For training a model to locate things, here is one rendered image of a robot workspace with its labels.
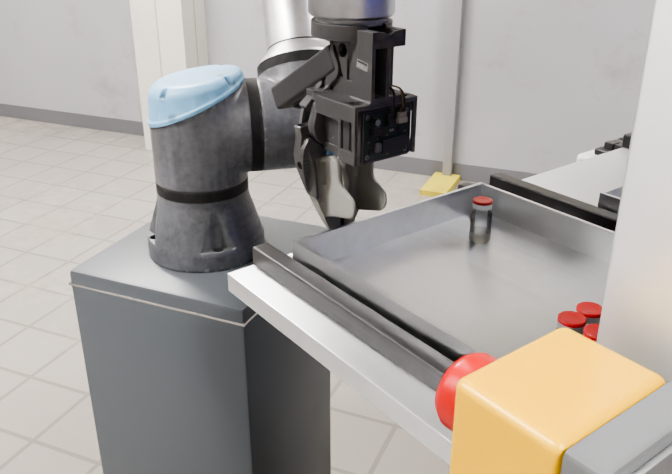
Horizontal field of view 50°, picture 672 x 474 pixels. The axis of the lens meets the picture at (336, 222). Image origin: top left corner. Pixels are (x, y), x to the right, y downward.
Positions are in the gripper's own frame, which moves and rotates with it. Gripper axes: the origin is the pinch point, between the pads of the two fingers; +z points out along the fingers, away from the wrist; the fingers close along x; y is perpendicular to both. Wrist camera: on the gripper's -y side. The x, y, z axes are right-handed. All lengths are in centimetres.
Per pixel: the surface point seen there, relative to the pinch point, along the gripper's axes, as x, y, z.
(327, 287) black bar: -7.1, 8.2, 1.4
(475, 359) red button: -18.0, 34.6, -10.2
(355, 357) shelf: -9.9, 15.7, 3.4
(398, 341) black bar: -7.8, 18.4, 1.4
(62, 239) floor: 30, -217, 93
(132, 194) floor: 70, -246, 93
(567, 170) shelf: 39.8, -1.5, 3.5
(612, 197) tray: 28.0, 12.6, -0.1
